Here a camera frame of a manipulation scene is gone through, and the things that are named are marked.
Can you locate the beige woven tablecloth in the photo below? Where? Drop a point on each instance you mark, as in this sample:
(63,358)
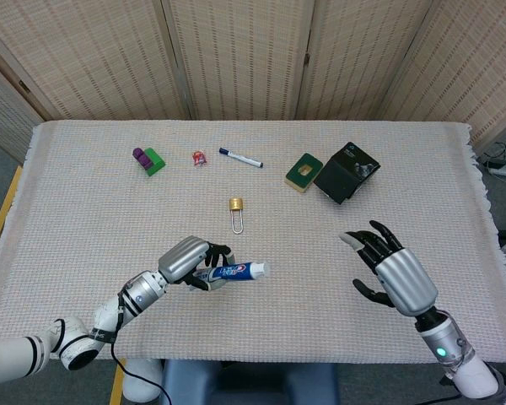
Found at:
(278,320)

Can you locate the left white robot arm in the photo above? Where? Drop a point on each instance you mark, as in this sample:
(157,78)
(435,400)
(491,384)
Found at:
(109,314)

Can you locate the white plastic tube cap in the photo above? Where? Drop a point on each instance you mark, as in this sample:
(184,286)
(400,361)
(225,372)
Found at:
(261,269)

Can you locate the woven folding screen panel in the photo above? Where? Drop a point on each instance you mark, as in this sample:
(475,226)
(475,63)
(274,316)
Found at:
(240,55)
(0,114)
(362,55)
(468,63)
(88,55)

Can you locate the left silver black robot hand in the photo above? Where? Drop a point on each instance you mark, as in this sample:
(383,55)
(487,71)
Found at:
(181,259)

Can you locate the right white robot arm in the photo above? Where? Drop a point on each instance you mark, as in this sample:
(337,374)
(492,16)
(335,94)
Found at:
(447,341)

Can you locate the blue white marker pen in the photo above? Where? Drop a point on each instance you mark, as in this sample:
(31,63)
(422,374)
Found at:
(241,157)

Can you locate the red wrapped candy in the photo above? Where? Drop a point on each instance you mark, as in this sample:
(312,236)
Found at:
(199,158)

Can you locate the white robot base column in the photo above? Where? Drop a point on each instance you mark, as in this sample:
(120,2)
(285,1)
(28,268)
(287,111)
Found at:
(141,386)

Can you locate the yellow green sponge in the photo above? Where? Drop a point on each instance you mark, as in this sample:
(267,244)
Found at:
(296,176)

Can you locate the blue grey robot torso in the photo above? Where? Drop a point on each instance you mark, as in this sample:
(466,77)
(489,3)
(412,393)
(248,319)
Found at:
(249,384)

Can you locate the purple toy block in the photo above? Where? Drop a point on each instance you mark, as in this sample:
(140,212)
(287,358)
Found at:
(141,157)

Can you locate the blue white toothpaste tube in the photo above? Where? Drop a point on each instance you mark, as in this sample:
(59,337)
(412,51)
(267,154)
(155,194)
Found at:
(232,272)

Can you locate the green toy block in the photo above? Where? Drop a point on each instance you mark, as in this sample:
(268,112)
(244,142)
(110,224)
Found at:
(155,163)

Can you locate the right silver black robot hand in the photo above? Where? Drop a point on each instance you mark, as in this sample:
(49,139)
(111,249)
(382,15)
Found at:
(407,280)

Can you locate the brass long-shackle padlock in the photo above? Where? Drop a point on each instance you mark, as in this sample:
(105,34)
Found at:
(236,203)

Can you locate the black cardboard box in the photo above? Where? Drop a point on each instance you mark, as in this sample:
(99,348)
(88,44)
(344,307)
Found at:
(341,177)

